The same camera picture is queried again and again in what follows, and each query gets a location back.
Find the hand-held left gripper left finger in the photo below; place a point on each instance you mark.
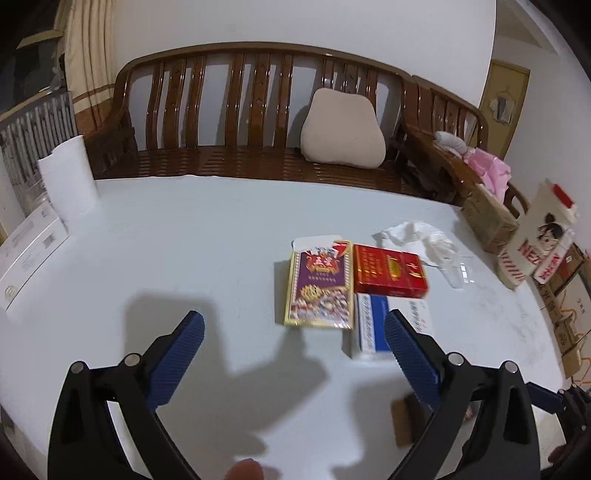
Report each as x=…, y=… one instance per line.
x=178, y=360

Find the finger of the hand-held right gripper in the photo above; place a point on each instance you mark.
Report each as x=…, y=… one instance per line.
x=545, y=399

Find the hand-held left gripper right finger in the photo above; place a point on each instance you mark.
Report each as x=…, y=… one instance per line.
x=411, y=360

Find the blue and white box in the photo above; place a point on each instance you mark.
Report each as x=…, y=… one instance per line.
x=369, y=323

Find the red cigarette pack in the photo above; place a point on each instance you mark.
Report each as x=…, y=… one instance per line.
x=388, y=272

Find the purple playing card box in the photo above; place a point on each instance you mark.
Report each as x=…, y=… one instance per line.
x=318, y=286

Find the white tissue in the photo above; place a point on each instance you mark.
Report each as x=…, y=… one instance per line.
x=415, y=237

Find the person's left hand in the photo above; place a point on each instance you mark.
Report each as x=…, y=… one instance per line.
x=245, y=470

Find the small cardboard box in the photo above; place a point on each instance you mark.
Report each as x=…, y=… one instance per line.
x=570, y=346

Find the small brown box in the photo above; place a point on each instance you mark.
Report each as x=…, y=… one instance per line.
x=408, y=422

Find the clear plastic wrapper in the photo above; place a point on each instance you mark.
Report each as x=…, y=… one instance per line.
x=459, y=272

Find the large printed cardboard box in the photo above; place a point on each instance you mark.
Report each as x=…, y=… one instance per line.
x=570, y=281

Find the brown carton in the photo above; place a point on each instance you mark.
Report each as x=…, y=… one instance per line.
x=489, y=221

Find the white carton with red stripes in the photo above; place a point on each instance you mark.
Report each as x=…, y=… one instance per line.
x=540, y=240

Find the flat white box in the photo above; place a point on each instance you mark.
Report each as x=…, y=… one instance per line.
x=27, y=254

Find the pink cloth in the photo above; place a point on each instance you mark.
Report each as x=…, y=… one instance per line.
x=489, y=170

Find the wooden bench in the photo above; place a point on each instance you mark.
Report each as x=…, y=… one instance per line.
x=231, y=161

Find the white paper towel roll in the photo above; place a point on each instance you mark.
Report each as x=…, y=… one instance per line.
x=67, y=180

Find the beige cushion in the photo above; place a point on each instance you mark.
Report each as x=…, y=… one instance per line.
x=341, y=129

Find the yellow door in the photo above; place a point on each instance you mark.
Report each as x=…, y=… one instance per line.
x=503, y=134

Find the wooden armchair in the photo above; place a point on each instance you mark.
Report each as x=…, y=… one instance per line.
x=443, y=106

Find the grey metal rack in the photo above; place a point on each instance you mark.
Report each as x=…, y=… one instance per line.
x=37, y=124

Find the beige curtain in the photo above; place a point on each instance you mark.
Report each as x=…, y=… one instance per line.
x=87, y=55

